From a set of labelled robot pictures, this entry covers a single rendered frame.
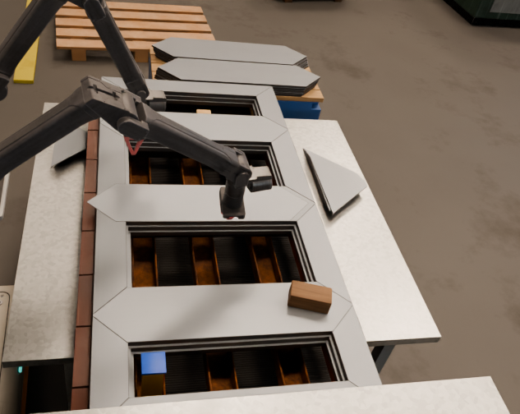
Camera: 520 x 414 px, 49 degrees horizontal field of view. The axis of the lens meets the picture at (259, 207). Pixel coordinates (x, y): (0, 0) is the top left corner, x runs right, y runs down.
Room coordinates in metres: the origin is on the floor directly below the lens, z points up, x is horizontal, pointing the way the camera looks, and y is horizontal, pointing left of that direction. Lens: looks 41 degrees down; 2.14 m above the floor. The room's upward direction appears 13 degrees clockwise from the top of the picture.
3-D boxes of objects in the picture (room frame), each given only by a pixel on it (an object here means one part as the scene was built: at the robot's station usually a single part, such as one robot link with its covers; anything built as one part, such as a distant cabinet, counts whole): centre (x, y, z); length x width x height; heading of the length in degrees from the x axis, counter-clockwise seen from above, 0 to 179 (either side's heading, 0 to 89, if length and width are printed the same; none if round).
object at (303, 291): (1.09, -0.20, 0.89); 0.12 x 0.06 x 0.05; 92
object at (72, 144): (1.79, 0.80, 0.70); 0.39 x 0.12 x 0.04; 19
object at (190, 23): (4.10, 1.26, 0.06); 1.21 x 0.83 x 0.11; 112
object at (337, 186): (1.84, -0.28, 0.77); 0.45 x 0.20 x 0.04; 19
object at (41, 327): (1.44, 0.71, 0.67); 1.30 x 0.20 x 0.03; 19
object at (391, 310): (1.70, -0.33, 0.74); 1.20 x 0.26 x 0.03; 19
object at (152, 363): (0.77, 0.17, 0.88); 0.06 x 0.06 x 0.02; 19
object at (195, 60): (2.47, 0.26, 0.82); 0.80 x 0.40 x 0.06; 109
